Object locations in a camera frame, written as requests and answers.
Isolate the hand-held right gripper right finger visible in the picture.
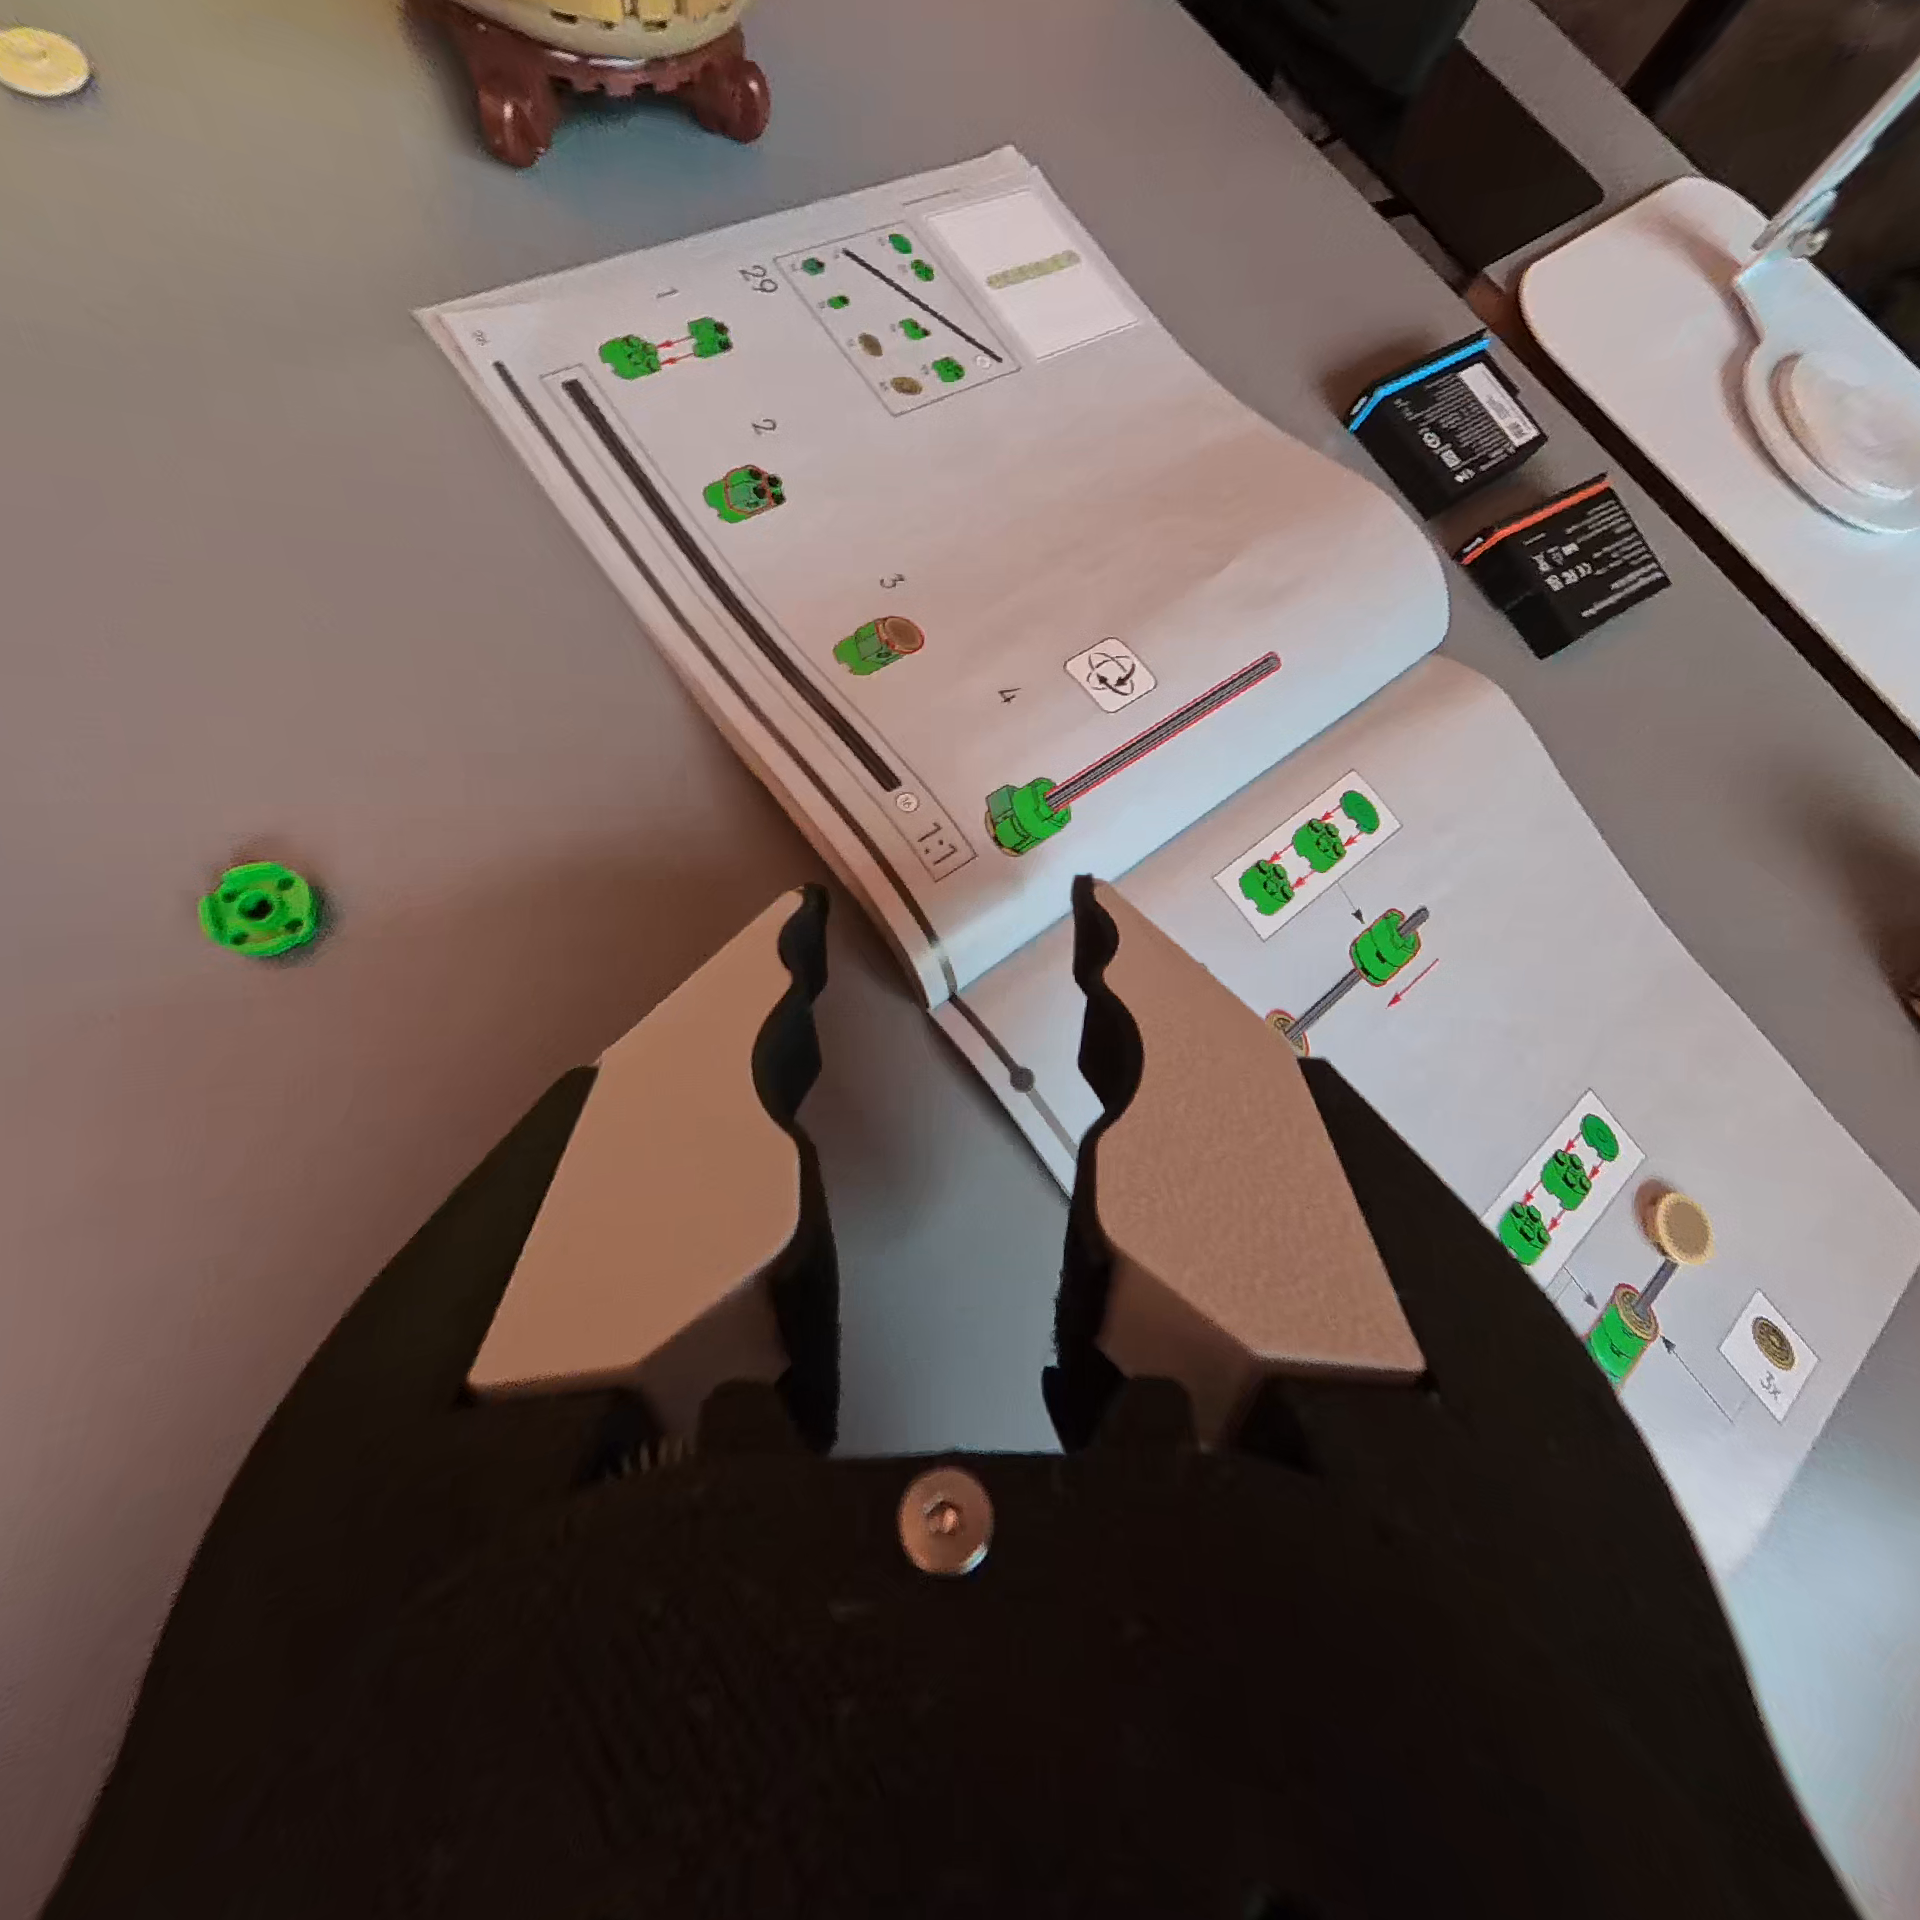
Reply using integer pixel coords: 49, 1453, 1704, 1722
1046, 874, 1429, 1453

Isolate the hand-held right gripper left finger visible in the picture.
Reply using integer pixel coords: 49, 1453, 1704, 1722
464, 881, 841, 1453

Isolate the grey office desk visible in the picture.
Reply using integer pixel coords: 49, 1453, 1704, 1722
1463, 0, 1920, 781

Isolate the green round toy piece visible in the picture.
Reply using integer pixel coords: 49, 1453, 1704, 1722
196, 862, 324, 962

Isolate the white instruction booklet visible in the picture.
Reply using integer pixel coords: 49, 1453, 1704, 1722
411, 145, 1891, 1575

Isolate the orange-edged black battery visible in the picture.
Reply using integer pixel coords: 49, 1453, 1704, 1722
1452, 476, 1669, 663

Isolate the blue-edged black battery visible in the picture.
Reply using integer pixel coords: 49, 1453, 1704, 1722
1345, 333, 1549, 512

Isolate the black rectangular case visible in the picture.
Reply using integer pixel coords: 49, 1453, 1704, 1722
1395, 43, 1605, 272

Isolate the tan toy pot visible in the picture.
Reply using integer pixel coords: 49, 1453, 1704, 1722
401, 0, 773, 167

